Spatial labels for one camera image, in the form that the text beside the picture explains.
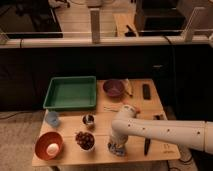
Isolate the blue cloth towel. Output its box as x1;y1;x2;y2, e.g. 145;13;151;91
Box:
108;143;126;157

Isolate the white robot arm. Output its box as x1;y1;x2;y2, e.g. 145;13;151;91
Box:
110;105;213;155

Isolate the metal fork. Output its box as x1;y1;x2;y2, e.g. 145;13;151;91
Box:
103;107;119;112

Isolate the orange carrot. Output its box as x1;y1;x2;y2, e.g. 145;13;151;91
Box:
130;105;140;114

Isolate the small dark cup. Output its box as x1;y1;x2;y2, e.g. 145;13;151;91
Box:
82;114;95;129

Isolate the purple bowl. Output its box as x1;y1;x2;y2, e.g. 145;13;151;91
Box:
103;79;125;97

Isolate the black remote block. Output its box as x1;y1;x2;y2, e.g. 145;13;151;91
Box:
142;84;151;100

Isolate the white egg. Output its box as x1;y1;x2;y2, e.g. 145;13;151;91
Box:
46;143;59;156

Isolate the green plastic tray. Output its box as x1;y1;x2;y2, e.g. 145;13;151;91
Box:
43;76;97;111

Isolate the orange bowl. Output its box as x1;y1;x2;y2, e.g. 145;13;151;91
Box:
35;132;63;161

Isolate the light blue cup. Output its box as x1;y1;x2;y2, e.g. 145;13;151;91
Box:
45;111;60;127

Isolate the black box right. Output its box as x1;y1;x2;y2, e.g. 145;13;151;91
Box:
134;0;185;36

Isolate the black monitor left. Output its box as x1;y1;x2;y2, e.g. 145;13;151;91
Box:
0;0;63;39

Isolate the black handled knife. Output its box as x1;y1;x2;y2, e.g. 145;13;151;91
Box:
144;139;151;156

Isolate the white post on rail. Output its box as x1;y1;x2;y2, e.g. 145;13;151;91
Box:
90;8;100;44

